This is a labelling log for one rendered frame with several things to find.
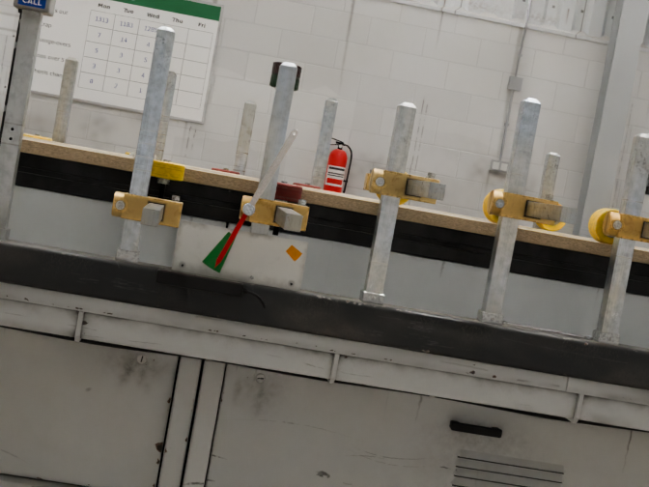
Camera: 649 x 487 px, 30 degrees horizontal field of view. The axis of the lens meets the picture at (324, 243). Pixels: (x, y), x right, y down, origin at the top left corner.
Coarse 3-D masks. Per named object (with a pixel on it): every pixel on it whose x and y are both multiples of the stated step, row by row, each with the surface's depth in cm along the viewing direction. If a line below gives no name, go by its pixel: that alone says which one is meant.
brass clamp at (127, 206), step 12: (120, 192) 240; (120, 204) 238; (132, 204) 239; (144, 204) 239; (168, 204) 239; (180, 204) 240; (120, 216) 240; (132, 216) 239; (168, 216) 239; (180, 216) 240
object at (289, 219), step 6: (276, 210) 241; (282, 210) 225; (288, 210) 230; (276, 216) 237; (282, 216) 222; (288, 216) 214; (294, 216) 214; (300, 216) 214; (276, 222) 235; (282, 222) 219; (288, 222) 214; (294, 222) 214; (300, 222) 214; (288, 228) 214; (294, 228) 214; (300, 228) 214
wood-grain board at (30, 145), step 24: (24, 144) 257; (48, 144) 257; (120, 168) 259; (192, 168) 278; (312, 192) 263; (336, 192) 324; (408, 216) 266; (432, 216) 266; (456, 216) 269; (528, 240) 269; (552, 240) 269; (576, 240) 270; (648, 264) 272
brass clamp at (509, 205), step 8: (496, 192) 247; (504, 192) 246; (488, 200) 250; (496, 200) 246; (504, 200) 246; (512, 200) 246; (520, 200) 246; (528, 200) 246; (536, 200) 246; (544, 200) 247; (488, 208) 249; (496, 208) 246; (504, 208) 246; (512, 208) 246; (520, 208) 246; (504, 216) 246; (512, 216) 246; (520, 216) 246; (528, 216) 247; (552, 224) 247
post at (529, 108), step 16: (528, 112) 246; (528, 128) 246; (528, 144) 246; (512, 160) 247; (528, 160) 247; (512, 176) 246; (512, 192) 247; (512, 224) 247; (496, 240) 248; (512, 240) 247; (496, 256) 247; (496, 272) 248; (496, 288) 248; (496, 304) 248
